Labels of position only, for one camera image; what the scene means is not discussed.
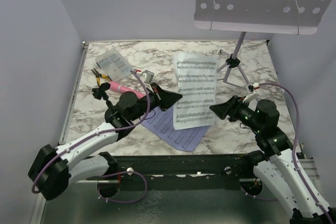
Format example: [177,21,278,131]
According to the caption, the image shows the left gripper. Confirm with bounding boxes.
[130,83,183,122]

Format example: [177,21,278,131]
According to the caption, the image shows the lilac paper sheet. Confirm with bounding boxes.
[142,108,209,152]

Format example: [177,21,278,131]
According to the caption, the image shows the white sheet music page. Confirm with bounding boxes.
[173,52,218,130]

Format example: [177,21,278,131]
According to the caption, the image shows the lilac music stand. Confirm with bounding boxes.
[194,0,332,83]

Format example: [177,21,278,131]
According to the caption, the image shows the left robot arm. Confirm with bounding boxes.
[28,82,183,200]

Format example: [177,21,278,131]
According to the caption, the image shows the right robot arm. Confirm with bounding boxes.
[210,95,335,223]

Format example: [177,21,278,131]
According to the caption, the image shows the pink toy microphone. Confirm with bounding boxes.
[109,81,145,99]

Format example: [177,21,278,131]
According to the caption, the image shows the clear plastic compartment box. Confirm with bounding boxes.
[96,48,134,82]

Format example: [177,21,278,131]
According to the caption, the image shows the black microphone desk stand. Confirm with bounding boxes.
[91,82,117,123]

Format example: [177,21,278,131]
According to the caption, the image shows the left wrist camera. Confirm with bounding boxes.
[136,69,155,84]

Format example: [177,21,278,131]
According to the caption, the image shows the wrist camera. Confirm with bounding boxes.
[136,69,155,84]
[243,82,260,103]

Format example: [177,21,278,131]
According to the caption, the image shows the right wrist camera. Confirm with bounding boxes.
[243,82,260,103]

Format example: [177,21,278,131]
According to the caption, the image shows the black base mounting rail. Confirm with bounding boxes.
[54,152,309,190]

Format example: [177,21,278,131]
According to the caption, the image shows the yellow handled pliers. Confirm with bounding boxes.
[91,68,112,86]

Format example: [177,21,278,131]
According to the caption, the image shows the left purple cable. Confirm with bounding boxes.
[31,70,155,194]

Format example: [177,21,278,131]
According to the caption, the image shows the aluminium extrusion frame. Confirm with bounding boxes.
[28,41,91,224]

